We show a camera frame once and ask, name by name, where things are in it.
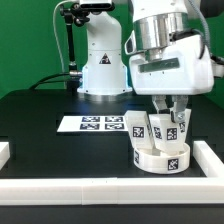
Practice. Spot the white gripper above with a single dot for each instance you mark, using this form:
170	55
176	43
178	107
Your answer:
183	67

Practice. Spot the white round stool seat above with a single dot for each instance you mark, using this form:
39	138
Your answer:
158	162

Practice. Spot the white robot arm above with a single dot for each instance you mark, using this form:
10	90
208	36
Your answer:
107	71

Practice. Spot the white right fence bar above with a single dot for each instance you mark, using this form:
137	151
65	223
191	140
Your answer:
207	159

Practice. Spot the white fence bar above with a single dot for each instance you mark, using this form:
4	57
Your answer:
207	159
118	191
4	153

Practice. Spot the white front fence bar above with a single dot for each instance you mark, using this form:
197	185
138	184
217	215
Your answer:
118	191

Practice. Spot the white left fence bar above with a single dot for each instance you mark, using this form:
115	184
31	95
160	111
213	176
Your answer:
4	153

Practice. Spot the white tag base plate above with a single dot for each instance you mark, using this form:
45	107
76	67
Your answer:
109	123

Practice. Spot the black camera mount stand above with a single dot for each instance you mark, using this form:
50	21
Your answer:
74	15

